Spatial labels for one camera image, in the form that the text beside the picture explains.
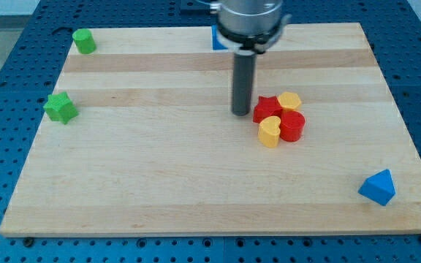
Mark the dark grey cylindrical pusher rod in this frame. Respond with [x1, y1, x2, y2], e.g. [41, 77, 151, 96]
[231, 53, 257, 116]

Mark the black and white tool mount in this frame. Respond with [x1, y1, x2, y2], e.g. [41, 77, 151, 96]
[216, 14, 292, 54]

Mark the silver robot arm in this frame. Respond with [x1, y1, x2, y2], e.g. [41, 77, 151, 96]
[210, 0, 291, 116]

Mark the blue triangle block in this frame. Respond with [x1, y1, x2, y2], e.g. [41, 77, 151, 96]
[357, 169, 396, 206]

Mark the blue cube block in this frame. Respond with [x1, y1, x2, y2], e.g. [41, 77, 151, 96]
[211, 25, 227, 50]

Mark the red star block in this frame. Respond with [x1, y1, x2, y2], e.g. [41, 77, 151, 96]
[253, 96, 283, 123]

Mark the yellow hexagon block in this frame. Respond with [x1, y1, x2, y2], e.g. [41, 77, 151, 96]
[277, 92, 302, 112]

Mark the yellow heart block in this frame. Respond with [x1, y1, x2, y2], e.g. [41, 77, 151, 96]
[257, 116, 281, 148]

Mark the red cylinder block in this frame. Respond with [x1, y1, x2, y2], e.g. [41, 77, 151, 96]
[279, 111, 306, 142]

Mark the wooden board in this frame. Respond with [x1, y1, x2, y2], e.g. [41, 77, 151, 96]
[0, 23, 421, 237]

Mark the green cylinder block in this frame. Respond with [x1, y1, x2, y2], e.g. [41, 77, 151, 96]
[72, 28, 96, 54]

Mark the green star block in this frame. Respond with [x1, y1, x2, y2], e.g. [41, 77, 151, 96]
[43, 91, 79, 124]

